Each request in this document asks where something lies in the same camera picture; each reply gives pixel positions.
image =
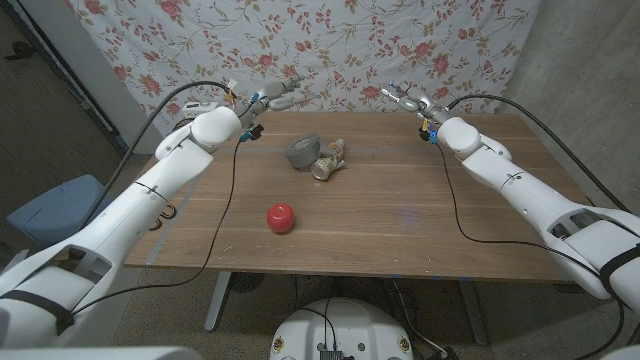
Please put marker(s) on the white table leg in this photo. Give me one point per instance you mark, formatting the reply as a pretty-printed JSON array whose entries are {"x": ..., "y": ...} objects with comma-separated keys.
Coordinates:
[{"x": 219, "y": 300}]

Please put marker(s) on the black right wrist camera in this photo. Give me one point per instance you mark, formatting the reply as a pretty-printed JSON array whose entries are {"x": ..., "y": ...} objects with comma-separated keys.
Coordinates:
[{"x": 427, "y": 134}]

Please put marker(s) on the floral backdrop cloth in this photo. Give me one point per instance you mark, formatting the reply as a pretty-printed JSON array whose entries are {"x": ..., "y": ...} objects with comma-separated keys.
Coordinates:
[{"x": 425, "y": 30}]

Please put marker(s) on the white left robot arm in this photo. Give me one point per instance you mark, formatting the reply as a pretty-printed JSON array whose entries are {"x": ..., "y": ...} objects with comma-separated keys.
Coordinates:
[{"x": 125, "y": 215}]

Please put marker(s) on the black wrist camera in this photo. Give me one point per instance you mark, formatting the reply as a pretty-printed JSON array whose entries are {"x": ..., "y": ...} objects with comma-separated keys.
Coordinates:
[
  {"x": 427, "y": 134},
  {"x": 252, "y": 132}
]

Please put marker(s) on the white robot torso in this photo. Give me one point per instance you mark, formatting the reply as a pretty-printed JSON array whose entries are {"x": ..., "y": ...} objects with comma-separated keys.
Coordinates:
[{"x": 350, "y": 325}]

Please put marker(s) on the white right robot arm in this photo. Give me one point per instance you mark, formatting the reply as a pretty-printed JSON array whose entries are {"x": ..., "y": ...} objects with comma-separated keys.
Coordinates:
[{"x": 540, "y": 200}]

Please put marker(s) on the blue plastic bin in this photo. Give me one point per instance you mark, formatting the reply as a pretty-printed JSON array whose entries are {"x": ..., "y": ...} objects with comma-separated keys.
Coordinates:
[{"x": 60, "y": 210}]

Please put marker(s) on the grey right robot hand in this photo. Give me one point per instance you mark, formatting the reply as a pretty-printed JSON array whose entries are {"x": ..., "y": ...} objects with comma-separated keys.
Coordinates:
[{"x": 417, "y": 100}]

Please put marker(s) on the white power strip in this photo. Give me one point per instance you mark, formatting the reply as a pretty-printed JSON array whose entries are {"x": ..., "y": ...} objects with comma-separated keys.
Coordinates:
[{"x": 200, "y": 107}]

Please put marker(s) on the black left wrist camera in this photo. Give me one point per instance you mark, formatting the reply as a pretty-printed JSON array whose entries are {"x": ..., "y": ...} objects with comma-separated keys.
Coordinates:
[{"x": 252, "y": 132}]

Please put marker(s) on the grey table leg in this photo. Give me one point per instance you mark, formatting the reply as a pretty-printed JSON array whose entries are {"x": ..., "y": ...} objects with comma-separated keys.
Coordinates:
[{"x": 472, "y": 310}]

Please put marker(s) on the dark brown door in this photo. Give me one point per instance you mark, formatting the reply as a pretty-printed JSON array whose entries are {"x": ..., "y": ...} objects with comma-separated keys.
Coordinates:
[{"x": 45, "y": 125}]

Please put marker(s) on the red apple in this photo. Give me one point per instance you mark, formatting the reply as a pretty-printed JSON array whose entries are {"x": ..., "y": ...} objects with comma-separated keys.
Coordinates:
[{"x": 280, "y": 218}]

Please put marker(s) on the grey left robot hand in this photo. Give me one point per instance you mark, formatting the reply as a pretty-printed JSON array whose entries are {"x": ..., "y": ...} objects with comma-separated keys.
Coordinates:
[{"x": 272, "y": 97}]

